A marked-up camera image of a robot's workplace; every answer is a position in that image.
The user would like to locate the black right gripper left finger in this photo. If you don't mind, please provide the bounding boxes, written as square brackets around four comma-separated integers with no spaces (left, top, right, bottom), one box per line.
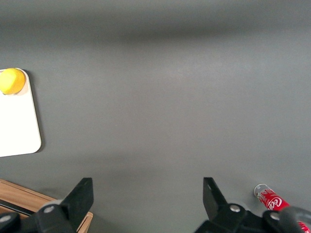
[36,177,94,233]

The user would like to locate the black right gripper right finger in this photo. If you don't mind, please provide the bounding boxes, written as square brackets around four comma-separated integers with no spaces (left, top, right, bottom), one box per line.
[194,177,263,233]

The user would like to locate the red coke bottle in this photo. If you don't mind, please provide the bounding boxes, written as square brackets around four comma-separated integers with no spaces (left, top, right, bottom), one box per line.
[253,183,311,233]

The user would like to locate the cream plastic tray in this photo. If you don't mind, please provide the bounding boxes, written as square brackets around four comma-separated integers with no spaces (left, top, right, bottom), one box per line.
[0,68,42,158]

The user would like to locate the wooden drawer cabinet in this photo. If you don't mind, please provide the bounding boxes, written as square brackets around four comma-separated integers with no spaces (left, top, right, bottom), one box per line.
[0,179,94,233]

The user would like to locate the yellow lemon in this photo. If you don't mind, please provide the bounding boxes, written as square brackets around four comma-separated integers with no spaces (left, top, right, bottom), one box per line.
[0,67,26,95]

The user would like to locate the short black drawer handle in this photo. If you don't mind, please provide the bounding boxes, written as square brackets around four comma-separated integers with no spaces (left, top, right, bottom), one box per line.
[0,199,35,216]

